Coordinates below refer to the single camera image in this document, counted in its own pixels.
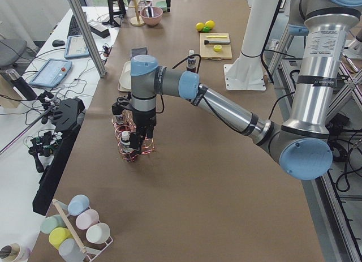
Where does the cream rectangular tray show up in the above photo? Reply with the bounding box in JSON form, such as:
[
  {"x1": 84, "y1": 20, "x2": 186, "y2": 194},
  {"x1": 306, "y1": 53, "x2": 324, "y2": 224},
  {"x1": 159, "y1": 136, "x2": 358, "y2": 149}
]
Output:
[{"x1": 117, "y1": 61, "x2": 131, "y2": 92}]

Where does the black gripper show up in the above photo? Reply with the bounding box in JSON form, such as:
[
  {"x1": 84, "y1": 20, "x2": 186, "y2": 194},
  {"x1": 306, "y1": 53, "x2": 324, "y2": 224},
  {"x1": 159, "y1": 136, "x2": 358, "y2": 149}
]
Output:
[{"x1": 130, "y1": 109, "x2": 157, "y2": 154}]

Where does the half lemon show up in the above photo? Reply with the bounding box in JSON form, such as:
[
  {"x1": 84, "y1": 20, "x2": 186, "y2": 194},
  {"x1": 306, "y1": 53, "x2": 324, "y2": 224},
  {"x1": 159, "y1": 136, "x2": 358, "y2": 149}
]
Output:
[{"x1": 213, "y1": 45, "x2": 222, "y2": 52}]

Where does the mint green bowl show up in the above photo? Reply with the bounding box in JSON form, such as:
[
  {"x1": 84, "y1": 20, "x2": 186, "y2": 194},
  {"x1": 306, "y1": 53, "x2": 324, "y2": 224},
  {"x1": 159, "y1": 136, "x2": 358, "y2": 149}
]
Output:
[{"x1": 156, "y1": 1, "x2": 167, "y2": 12}]

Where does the tea bottle white cap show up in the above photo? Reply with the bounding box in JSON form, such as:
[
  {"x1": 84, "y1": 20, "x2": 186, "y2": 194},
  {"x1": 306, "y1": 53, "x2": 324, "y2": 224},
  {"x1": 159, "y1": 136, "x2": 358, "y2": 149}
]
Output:
[{"x1": 186, "y1": 49, "x2": 196, "y2": 73}]

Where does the mint green cup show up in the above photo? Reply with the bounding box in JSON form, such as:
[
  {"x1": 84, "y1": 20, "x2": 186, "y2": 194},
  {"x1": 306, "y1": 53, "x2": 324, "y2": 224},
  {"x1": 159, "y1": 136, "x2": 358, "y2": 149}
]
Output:
[{"x1": 40, "y1": 214, "x2": 66, "y2": 234}]

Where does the grey folded cloth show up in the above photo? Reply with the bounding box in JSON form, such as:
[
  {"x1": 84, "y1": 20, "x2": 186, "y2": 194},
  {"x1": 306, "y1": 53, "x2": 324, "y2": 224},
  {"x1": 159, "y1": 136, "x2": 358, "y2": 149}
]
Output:
[{"x1": 130, "y1": 47, "x2": 148, "y2": 59}]

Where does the steel muddler black tip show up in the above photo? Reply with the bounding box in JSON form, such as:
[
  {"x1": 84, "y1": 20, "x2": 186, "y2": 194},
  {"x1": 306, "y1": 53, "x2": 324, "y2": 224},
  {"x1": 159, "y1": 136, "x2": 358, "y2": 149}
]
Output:
[{"x1": 204, "y1": 40, "x2": 231, "y2": 45}]

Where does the whole yellow lemon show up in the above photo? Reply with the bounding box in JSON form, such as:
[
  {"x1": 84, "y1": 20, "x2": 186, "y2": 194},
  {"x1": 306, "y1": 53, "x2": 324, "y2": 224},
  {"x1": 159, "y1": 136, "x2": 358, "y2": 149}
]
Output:
[{"x1": 195, "y1": 22, "x2": 205, "y2": 32}]

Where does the aluminium frame post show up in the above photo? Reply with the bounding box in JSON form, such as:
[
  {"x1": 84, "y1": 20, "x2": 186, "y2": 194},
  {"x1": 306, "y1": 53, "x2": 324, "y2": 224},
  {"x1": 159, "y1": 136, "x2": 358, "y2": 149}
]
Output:
[{"x1": 68, "y1": 0, "x2": 106, "y2": 78}]

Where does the wooden cutting board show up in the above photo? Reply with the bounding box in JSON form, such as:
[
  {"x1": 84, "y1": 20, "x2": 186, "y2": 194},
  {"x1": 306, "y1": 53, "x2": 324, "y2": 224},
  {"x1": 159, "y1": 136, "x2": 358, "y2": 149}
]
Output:
[{"x1": 200, "y1": 33, "x2": 232, "y2": 60}]

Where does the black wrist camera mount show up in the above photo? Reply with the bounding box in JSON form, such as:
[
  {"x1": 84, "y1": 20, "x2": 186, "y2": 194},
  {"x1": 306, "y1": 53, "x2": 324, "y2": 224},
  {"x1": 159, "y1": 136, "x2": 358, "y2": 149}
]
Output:
[{"x1": 111, "y1": 95, "x2": 132, "y2": 116}]

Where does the blue teach pendant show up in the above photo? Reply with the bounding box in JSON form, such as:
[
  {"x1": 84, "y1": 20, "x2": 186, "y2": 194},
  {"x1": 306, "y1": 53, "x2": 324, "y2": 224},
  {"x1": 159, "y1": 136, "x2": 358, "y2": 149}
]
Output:
[{"x1": 29, "y1": 59, "x2": 72, "y2": 88}]

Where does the black thermos bottle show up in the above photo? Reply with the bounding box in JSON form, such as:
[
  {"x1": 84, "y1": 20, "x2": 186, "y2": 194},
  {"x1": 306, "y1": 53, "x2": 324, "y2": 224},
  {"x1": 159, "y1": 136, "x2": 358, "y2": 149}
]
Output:
[{"x1": 5, "y1": 68, "x2": 37, "y2": 101}]

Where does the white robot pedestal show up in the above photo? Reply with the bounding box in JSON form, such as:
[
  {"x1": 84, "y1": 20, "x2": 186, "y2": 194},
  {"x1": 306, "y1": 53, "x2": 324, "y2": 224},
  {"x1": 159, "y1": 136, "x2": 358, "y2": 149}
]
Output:
[{"x1": 224, "y1": 0, "x2": 282, "y2": 91}]

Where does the steel ice scoop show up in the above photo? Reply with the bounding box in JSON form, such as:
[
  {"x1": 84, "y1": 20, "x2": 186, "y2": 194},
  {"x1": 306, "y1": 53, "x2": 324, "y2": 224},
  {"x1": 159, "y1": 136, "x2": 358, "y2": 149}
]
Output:
[{"x1": 145, "y1": 6, "x2": 154, "y2": 18}]

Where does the grey cup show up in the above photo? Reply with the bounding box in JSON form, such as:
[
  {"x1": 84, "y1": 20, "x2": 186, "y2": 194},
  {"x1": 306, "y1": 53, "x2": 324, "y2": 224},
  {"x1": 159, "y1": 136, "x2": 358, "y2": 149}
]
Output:
[{"x1": 58, "y1": 238, "x2": 85, "y2": 262}]

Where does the copper wire bottle rack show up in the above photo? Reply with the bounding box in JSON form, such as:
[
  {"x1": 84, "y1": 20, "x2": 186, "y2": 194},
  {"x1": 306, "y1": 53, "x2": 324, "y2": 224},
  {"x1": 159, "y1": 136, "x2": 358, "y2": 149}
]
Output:
[{"x1": 111, "y1": 106, "x2": 138, "y2": 162}]

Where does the wooden mug tree stand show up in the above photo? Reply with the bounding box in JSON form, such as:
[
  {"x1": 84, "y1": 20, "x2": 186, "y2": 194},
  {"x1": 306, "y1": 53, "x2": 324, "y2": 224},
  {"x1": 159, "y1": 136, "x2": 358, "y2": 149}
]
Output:
[{"x1": 129, "y1": 0, "x2": 145, "y2": 27}]

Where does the yellow cup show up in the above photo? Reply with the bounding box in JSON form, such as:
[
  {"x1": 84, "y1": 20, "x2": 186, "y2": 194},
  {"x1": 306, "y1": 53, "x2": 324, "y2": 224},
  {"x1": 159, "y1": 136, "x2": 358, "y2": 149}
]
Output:
[{"x1": 48, "y1": 227, "x2": 73, "y2": 250}]

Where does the blue cup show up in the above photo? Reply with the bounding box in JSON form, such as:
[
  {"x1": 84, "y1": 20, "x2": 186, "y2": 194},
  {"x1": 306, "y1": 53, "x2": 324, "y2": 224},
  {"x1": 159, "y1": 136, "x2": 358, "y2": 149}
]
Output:
[{"x1": 67, "y1": 194, "x2": 90, "y2": 216}]

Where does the green lime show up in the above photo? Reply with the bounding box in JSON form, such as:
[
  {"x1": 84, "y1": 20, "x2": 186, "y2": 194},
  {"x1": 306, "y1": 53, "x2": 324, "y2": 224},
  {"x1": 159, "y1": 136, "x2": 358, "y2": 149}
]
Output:
[{"x1": 202, "y1": 26, "x2": 211, "y2": 33}]

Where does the pink cup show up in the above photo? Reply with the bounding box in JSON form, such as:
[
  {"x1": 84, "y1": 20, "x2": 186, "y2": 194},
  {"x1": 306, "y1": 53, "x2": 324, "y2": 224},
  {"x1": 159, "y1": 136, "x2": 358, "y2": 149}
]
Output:
[{"x1": 76, "y1": 209, "x2": 100, "y2": 230}]

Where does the pink ice bowl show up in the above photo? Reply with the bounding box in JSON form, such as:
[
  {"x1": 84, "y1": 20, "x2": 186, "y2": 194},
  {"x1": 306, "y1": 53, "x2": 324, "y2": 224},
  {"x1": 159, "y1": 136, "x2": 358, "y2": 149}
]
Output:
[{"x1": 140, "y1": 6, "x2": 163, "y2": 26}]

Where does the white wire cup rack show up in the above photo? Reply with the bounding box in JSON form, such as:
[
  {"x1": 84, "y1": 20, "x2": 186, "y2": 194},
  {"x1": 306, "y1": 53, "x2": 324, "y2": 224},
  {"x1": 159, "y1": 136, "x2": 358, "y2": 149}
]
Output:
[{"x1": 51, "y1": 199, "x2": 114, "y2": 261}]

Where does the white cup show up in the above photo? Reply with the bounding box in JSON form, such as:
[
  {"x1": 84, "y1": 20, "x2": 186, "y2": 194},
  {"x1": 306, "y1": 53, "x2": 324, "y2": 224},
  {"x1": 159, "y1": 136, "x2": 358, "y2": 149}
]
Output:
[{"x1": 86, "y1": 222, "x2": 110, "y2": 244}]

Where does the yellow plastic knife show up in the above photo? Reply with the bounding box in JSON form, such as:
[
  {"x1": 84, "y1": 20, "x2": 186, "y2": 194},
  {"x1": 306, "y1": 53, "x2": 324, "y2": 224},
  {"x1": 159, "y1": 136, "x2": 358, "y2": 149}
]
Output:
[{"x1": 206, "y1": 35, "x2": 228, "y2": 38}]

